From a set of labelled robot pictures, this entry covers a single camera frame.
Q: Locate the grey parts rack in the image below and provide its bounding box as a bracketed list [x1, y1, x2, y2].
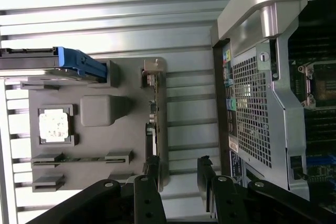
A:
[19, 57, 173, 194]

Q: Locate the open PC case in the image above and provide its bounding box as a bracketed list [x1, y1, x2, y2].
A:
[209, 0, 336, 201]

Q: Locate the blue expansion slot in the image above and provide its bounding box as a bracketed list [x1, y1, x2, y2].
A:
[311, 155, 336, 166]

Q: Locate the green motherboard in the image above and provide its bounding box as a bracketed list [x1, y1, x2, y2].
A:
[287, 11, 336, 184]

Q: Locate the silver CPU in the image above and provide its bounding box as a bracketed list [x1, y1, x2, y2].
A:
[38, 108, 72, 144]

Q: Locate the CPU socket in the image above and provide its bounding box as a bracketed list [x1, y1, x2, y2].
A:
[297, 60, 336, 110]

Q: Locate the hard disk in blue caddy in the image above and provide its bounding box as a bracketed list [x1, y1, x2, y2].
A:
[0, 46, 109, 85]

